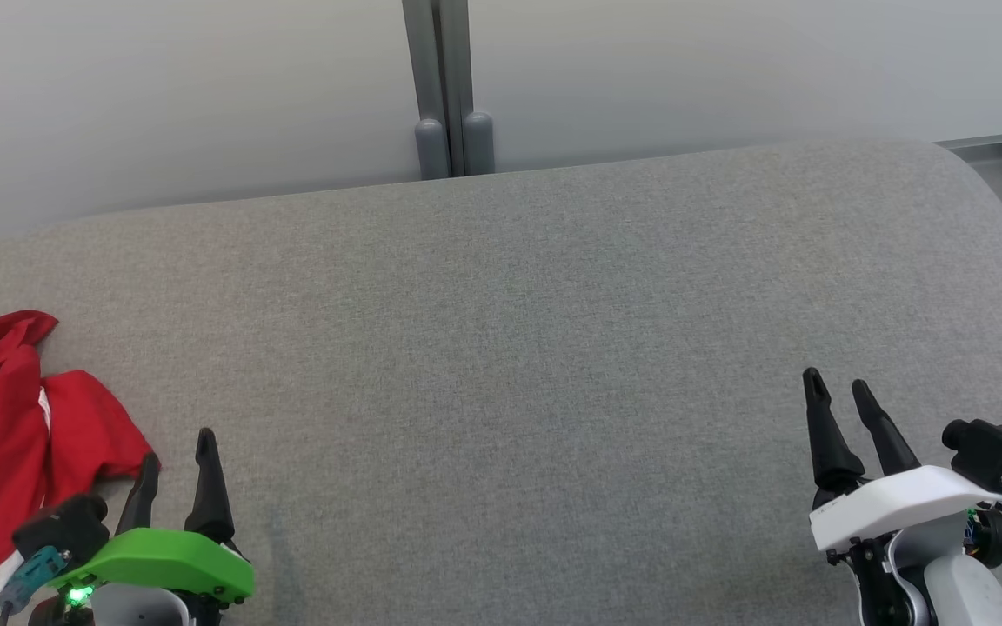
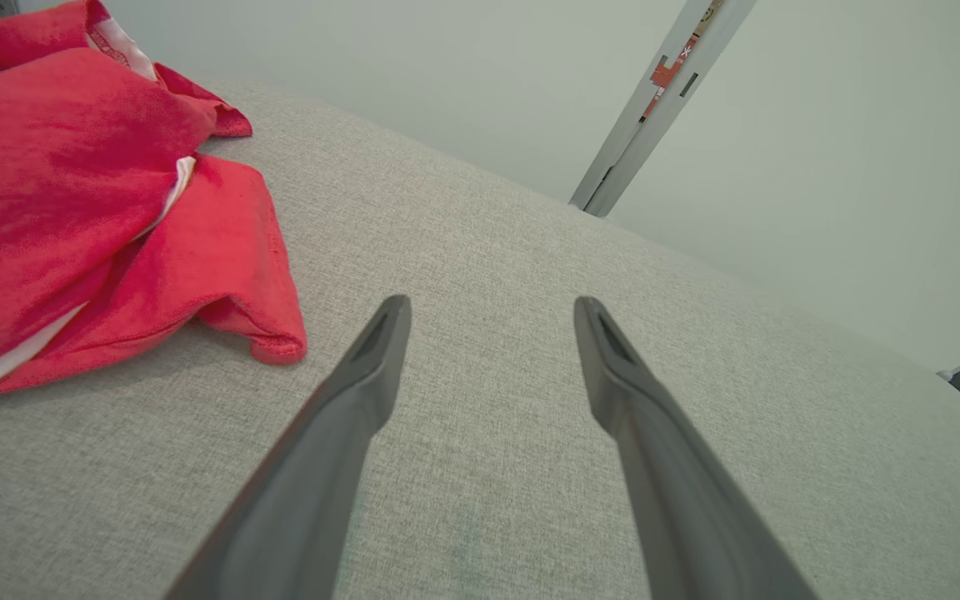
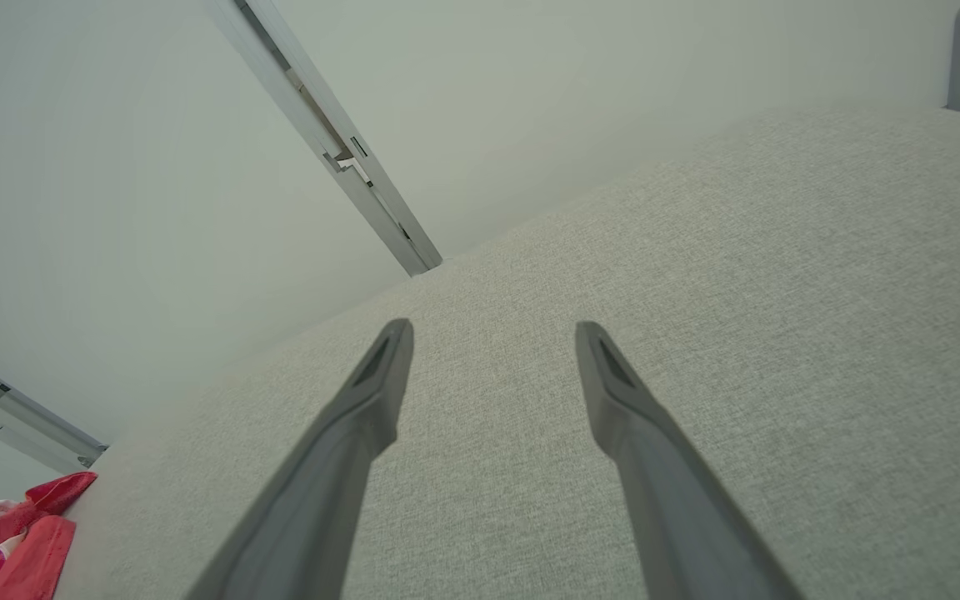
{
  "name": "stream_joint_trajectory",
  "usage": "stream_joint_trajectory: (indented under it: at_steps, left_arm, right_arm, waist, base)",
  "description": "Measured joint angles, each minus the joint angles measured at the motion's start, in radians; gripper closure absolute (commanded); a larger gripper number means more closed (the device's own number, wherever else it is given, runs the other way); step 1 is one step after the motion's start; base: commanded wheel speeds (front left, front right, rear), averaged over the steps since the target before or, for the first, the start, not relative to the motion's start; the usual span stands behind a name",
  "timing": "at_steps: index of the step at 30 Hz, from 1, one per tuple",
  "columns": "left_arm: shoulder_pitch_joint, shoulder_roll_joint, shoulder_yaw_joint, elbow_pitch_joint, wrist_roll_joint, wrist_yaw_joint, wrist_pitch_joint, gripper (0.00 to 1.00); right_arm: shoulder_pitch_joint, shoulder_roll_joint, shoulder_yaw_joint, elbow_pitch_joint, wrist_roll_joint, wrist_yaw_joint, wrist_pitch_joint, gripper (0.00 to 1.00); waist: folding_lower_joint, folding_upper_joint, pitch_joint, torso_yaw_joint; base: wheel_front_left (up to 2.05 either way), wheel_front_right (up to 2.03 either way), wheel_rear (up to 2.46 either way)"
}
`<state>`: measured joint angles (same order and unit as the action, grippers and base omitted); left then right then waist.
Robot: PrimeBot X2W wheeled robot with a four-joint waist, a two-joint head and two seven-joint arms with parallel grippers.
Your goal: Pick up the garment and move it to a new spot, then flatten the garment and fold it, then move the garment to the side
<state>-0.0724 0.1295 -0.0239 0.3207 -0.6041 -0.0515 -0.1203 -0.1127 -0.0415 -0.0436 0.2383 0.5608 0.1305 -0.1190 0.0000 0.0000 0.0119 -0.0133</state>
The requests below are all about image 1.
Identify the grey metal frame rail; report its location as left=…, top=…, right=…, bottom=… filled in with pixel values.
left=934, top=111, right=1002, bottom=208

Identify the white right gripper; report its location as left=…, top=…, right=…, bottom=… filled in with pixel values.
left=802, top=367, right=1002, bottom=554

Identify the grey metal partition post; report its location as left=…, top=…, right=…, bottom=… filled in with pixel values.
left=402, top=0, right=496, bottom=181

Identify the teal left camera connector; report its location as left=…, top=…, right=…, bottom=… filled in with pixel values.
left=0, top=545, right=73, bottom=626

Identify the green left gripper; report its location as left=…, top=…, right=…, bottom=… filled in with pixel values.
left=47, top=428, right=257, bottom=626

